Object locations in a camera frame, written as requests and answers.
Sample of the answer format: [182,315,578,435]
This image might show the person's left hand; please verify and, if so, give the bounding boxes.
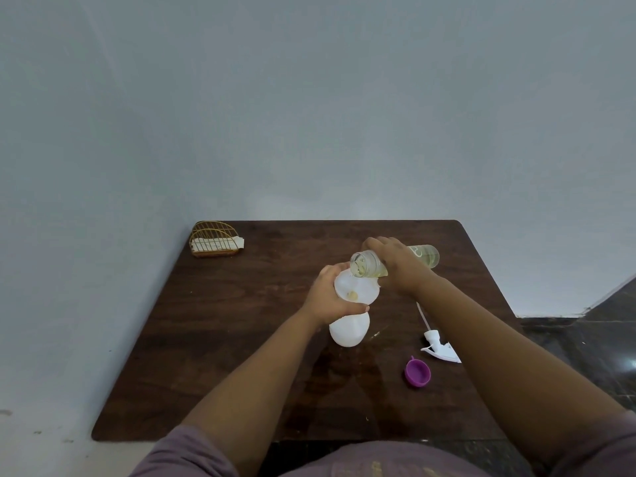
[301,262,371,327]

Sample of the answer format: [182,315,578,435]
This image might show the person's right hand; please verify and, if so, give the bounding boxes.
[362,237,436,296]

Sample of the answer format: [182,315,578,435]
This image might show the clear plastic bottle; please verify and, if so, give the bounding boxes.
[349,244,441,279]

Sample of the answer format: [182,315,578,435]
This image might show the white plastic funnel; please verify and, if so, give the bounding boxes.
[333,269,381,306]

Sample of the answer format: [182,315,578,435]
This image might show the white plastic spray bottle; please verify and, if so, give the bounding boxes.
[329,311,371,348]

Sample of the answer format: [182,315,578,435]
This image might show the white spray trigger with tube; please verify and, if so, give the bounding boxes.
[416,301,462,365]

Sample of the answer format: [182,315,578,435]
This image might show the purple bottle cap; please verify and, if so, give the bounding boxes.
[404,356,432,388]

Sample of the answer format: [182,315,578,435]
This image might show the person's right forearm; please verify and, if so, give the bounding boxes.
[417,278,627,468]

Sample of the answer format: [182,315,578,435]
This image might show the person's left forearm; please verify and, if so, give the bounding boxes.
[181,310,324,477]

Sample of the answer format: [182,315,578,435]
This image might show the person's mauve shirt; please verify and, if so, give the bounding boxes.
[129,409,636,477]

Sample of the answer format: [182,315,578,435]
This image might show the white folded napkins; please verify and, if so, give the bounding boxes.
[191,237,245,253]

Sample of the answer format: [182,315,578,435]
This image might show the gold wire napkin holder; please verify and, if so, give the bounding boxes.
[188,221,245,258]

